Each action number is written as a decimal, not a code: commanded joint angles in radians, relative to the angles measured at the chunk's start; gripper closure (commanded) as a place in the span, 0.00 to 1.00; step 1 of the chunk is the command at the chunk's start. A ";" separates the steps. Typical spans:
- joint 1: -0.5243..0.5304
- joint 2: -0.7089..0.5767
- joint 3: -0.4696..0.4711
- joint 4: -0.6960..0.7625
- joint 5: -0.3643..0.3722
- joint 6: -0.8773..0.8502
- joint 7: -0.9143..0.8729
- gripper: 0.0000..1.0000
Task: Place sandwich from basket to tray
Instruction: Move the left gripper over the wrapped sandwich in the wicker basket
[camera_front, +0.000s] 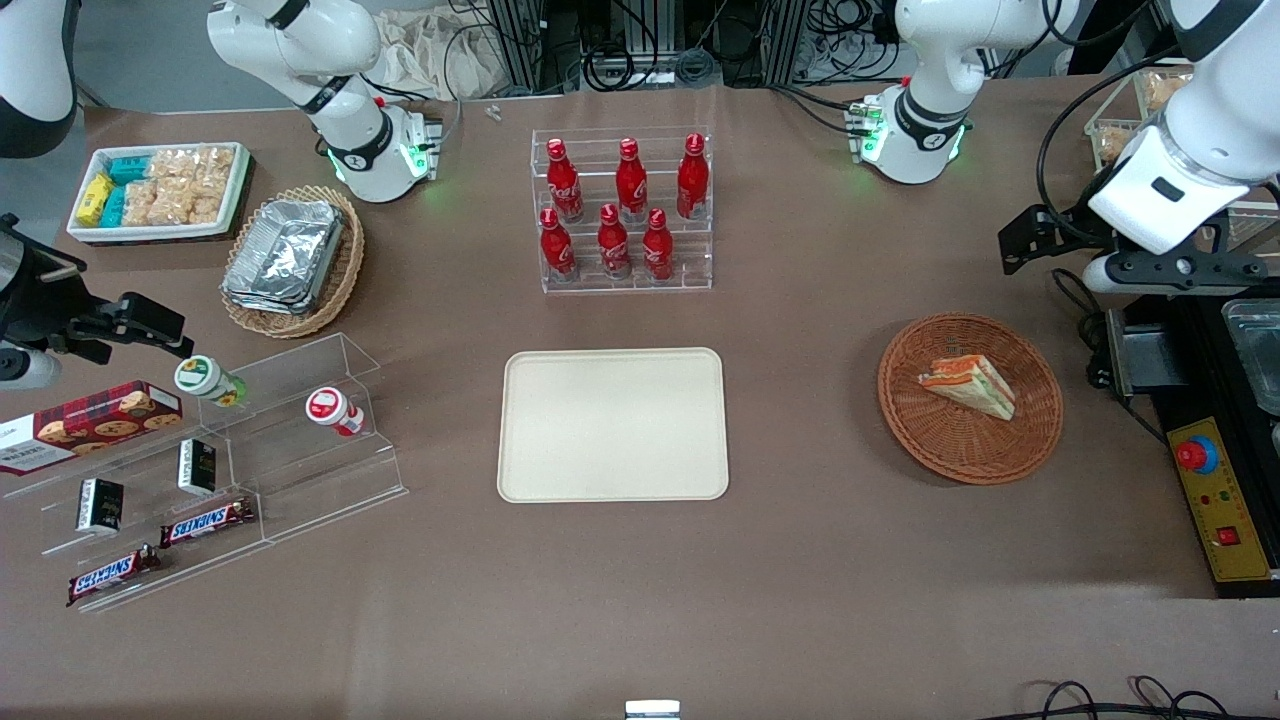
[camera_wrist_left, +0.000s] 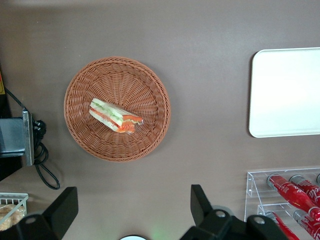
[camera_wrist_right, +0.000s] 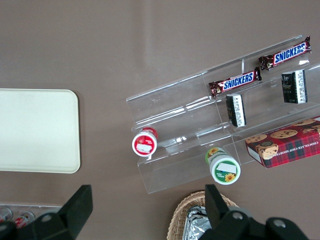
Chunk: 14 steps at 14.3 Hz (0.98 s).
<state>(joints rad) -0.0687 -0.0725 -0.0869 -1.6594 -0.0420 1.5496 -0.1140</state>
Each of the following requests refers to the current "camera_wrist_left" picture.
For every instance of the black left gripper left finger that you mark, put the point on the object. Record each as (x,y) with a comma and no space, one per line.
(60,212)

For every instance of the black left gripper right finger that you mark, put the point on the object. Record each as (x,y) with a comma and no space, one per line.
(202,210)

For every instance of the plastic triangle sandwich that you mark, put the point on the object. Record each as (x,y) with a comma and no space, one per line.
(113,115)

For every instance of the round brown wicker basket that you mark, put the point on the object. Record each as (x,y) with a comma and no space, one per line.
(140,82)

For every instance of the white rectangular plastic tray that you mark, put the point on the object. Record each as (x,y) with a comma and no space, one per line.
(285,92)

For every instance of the light brown bread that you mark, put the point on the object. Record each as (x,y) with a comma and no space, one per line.
(11,216)

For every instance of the clear acrylic bottle rack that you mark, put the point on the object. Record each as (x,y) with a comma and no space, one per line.
(252,190)

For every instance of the white round object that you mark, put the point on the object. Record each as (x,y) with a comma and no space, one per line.
(133,238)

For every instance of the dark grey mounting block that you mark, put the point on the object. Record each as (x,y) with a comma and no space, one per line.
(11,136)

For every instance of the grey metal bracket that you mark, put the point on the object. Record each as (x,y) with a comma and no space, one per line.
(28,137)

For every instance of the black post with yellow sticker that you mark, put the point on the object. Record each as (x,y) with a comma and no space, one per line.
(3,105)

